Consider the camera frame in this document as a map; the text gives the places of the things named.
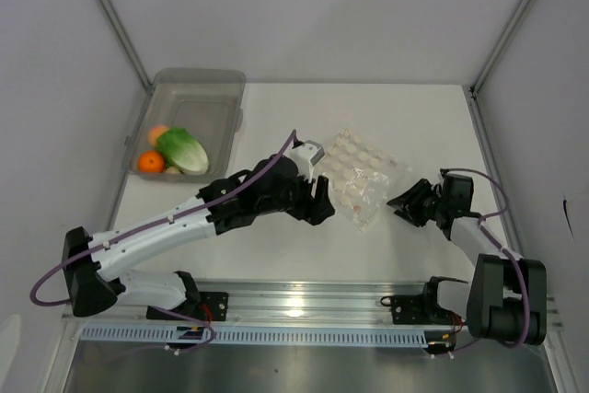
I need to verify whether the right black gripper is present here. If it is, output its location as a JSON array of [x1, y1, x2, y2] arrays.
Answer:
[[386, 178, 446, 226]]

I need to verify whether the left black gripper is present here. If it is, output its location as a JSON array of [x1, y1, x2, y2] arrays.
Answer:
[[257, 168, 335, 225]]

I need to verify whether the clear zip top bag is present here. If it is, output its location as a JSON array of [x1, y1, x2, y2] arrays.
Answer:
[[314, 129, 414, 231]]

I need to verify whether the green plastic lettuce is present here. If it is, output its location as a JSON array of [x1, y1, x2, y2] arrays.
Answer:
[[156, 127, 210, 175]]

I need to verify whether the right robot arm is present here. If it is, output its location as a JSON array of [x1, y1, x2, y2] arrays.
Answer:
[[381, 168, 548, 347]]

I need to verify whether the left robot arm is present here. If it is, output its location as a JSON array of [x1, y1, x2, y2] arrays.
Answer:
[[63, 156, 335, 320]]

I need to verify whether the small garlic bulb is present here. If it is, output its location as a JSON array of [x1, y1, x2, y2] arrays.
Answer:
[[165, 167, 182, 175]]

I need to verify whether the clear plastic container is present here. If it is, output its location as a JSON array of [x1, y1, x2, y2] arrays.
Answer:
[[125, 68, 247, 184]]

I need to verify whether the orange fruit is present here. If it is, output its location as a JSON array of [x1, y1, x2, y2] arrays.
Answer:
[[137, 150, 166, 174]]

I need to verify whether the peach fruit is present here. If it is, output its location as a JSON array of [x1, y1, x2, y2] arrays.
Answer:
[[147, 124, 169, 146]]

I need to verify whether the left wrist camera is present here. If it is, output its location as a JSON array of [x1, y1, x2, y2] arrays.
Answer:
[[289, 140, 325, 181]]

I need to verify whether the aluminium mounting rail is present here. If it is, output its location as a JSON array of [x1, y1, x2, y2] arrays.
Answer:
[[62, 278, 565, 329]]

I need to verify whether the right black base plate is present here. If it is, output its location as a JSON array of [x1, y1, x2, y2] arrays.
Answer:
[[379, 295, 467, 326]]

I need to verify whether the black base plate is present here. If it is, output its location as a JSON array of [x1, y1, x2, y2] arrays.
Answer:
[[379, 295, 467, 326], [146, 292, 229, 322]]

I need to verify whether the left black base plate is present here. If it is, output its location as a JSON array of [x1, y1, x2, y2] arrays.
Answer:
[[146, 292, 229, 322]]

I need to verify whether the white slotted cable duct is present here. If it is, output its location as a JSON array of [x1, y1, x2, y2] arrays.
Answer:
[[80, 324, 428, 348]]

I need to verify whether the right aluminium frame post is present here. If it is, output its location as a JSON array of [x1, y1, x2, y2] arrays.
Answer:
[[469, 0, 536, 100]]

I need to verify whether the aluminium frame post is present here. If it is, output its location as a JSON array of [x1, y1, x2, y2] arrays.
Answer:
[[95, 0, 152, 92], [469, 0, 536, 100]]

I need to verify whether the left aluminium frame post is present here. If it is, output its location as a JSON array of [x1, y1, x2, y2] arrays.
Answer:
[[95, 0, 152, 92]]

